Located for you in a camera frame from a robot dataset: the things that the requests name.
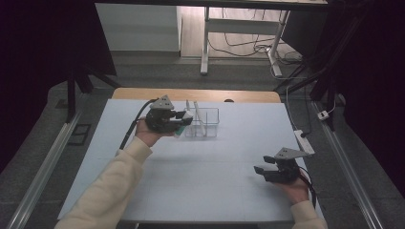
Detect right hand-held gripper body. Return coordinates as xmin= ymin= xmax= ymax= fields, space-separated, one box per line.
xmin=264 ymin=147 xmax=311 ymax=184

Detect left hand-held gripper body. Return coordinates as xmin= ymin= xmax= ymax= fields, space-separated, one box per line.
xmin=145 ymin=94 xmax=184 ymax=134

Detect clear plastic organizer box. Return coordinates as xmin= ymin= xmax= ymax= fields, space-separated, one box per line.
xmin=182 ymin=107 xmax=221 ymax=138

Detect person's left hand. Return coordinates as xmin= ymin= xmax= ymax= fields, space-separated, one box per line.
xmin=134 ymin=117 xmax=175 ymax=148

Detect person's right hand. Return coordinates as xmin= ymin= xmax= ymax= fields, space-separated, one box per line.
xmin=275 ymin=173 xmax=310 ymax=206

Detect white power strip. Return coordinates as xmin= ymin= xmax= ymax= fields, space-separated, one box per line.
xmin=293 ymin=129 xmax=316 ymax=156

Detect white table mat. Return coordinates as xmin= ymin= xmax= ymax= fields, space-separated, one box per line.
xmin=56 ymin=98 xmax=326 ymax=222

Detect black stand legs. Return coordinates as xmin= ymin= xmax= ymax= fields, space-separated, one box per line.
xmin=65 ymin=63 xmax=122 ymax=123
xmin=273 ymin=0 xmax=373 ymax=132

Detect white cabinet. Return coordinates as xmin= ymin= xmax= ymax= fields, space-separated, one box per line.
xmin=95 ymin=3 xmax=182 ymax=52

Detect black curtain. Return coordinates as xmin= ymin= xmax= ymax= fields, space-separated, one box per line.
xmin=0 ymin=0 xmax=117 ymax=173
xmin=337 ymin=0 xmax=405 ymax=195

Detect left hand-held gripper black cable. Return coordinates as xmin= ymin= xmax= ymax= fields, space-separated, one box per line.
xmin=118 ymin=98 xmax=160 ymax=151

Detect hand-held gripper black cable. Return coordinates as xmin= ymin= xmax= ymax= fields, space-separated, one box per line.
xmin=299 ymin=166 xmax=318 ymax=209
xmin=118 ymin=98 xmax=160 ymax=151

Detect right hand-held gripper black cable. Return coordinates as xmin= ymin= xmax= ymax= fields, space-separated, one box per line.
xmin=299 ymin=166 xmax=318 ymax=209

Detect aluminium floor rail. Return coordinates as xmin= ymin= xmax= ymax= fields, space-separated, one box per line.
xmin=311 ymin=101 xmax=385 ymax=229
xmin=6 ymin=111 xmax=84 ymax=229

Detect white metal desk frame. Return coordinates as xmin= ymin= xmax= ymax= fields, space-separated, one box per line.
xmin=200 ymin=6 xmax=291 ymax=77

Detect black cables on floor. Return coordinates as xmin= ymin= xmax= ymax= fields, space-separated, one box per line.
xmin=208 ymin=8 xmax=304 ymax=66

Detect black rectangular floor frame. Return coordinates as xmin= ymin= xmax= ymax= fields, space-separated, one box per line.
xmin=68 ymin=123 xmax=93 ymax=147

